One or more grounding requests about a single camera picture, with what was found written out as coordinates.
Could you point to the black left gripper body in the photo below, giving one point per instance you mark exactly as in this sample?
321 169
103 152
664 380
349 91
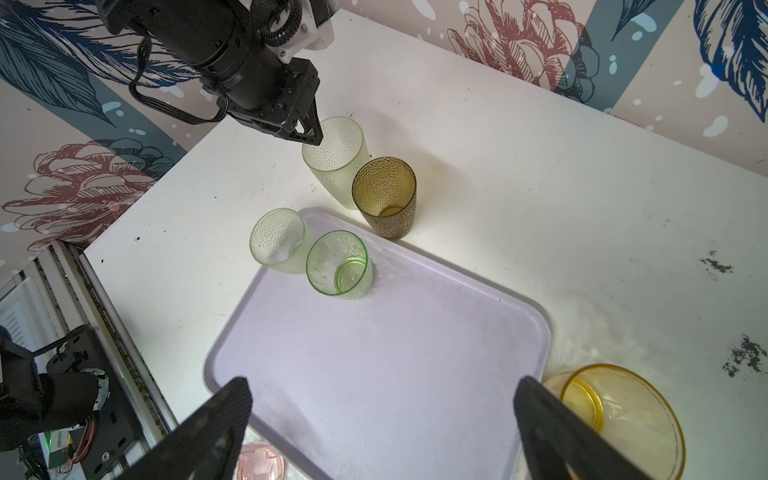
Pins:
295 87

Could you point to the brown textured tall glass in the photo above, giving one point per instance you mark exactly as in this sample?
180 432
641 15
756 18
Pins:
385 192

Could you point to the yellow clear glass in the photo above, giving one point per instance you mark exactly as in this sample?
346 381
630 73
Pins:
628 412

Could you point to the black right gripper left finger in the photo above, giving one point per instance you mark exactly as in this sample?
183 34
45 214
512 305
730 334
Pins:
206 445

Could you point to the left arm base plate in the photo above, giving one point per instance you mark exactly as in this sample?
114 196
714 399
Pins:
88 389

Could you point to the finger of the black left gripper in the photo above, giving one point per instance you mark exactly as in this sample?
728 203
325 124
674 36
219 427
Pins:
308 127

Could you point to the clear green glass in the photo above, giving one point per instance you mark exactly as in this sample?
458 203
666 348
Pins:
339 265

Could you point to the green circuit board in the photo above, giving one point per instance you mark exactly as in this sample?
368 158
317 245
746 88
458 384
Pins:
56 446

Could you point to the pale green textured glass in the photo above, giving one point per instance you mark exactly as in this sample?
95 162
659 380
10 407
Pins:
281 240

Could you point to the pale green frosted tall glass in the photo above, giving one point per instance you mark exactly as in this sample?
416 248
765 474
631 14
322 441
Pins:
337 159

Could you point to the aluminium mounting rail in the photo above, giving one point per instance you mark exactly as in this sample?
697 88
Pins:
72 296

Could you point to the pink clear glass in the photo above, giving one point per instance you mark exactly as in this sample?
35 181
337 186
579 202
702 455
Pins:
259 461

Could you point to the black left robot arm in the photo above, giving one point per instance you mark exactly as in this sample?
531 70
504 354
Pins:
246 56

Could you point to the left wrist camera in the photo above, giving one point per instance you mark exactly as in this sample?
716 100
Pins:
314 29

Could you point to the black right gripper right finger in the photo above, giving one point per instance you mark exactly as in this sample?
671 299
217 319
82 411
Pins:
559 445

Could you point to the lilac plastic tray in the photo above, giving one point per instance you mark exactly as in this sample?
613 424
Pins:
415 380

